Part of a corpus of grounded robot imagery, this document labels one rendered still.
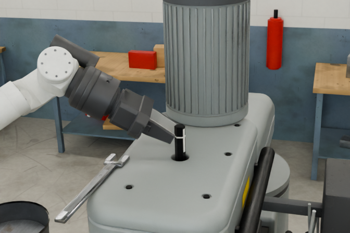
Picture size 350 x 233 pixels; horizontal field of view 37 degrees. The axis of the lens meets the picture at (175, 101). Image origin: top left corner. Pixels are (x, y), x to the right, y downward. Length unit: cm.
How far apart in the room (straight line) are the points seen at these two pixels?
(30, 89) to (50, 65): 11
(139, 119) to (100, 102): 8
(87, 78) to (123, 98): 8
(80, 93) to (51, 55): 9
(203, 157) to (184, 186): 12
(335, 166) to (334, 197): 15
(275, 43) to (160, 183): 425
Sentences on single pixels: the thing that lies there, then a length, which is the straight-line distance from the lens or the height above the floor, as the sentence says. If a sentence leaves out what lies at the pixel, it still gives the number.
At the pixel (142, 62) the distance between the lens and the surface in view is 503.
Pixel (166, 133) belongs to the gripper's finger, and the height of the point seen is 196.
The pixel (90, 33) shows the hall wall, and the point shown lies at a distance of 581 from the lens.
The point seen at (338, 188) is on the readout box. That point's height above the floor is 172.
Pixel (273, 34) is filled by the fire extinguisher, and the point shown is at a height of 116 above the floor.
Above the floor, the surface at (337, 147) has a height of 23.
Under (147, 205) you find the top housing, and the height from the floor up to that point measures 189.
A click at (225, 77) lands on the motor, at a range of 118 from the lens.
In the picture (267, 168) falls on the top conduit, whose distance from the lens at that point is 122.
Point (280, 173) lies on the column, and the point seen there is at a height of 156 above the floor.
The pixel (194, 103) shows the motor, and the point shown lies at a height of 195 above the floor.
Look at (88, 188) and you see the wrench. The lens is 97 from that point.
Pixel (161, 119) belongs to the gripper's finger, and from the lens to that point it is 107.
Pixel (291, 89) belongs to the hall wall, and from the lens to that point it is 543.
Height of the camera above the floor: 238
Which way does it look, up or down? 21 degrees down
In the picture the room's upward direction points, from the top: 2 degrees counter-clockwise
